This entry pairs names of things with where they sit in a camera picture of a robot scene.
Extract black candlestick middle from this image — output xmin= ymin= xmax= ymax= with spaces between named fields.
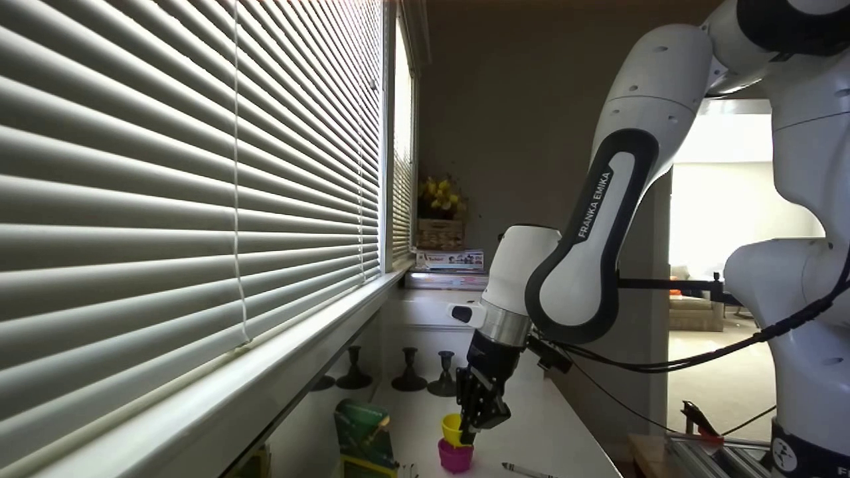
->
xmin=393 ymin=349 xmax=427 ymax=392

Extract stack of books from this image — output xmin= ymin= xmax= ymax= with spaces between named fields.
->
xmin=415 ymin=250 xmax=487 ymax=274

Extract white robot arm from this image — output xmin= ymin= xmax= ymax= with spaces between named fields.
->
xmin=458 ymin=0 xmax=850 ymax=478

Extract green crayon box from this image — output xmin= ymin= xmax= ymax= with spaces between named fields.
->
xmin=335 ymin=398 xmax=398 ymax=478

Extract yellow flower bouquet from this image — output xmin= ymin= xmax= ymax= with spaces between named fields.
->
xmin=418 ymin=177 xmax=464 ymax=221

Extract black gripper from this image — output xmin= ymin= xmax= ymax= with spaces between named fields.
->
xmin=458 ymin=333 xmax=520 ymax=443

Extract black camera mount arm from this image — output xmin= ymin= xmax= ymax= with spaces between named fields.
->
xmin=617 ymin=277 xmax=737 ymax=306

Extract yellow plastic cup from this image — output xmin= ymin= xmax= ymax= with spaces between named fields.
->
xmin=442 ymin=412 xmax=464 ymax=447

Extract black candlestick left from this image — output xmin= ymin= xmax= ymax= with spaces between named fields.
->
xmin=335 ymin=346 xmax=373 ymax=390

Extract black candlestick right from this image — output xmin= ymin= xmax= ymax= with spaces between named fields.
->
xmin=427 ymin=350 xmax=458 ymax=395

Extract black pen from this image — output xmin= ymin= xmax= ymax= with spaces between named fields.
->
xmin=503 ymin=463 xmax=552 ymax=478

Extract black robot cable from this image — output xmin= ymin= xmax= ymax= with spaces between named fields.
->
xmin=528 ymin=256 xmax=850 ymax=447

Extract white window blinds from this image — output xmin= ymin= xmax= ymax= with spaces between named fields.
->
xmin=0 ymin=0 xmax=389 ymax=478

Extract black candlestick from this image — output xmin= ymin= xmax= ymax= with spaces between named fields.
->
xmin=335 ymin=346 xmax=373 ymax=390
xmin=427 ymin=350 xmax=458 ymax=395
xmin=393 ymin=349 xmax=427 ymax=392

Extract purple plastic cup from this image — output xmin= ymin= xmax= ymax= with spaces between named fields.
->
xmin=439 ymin=439 xmax=474 ymax=473

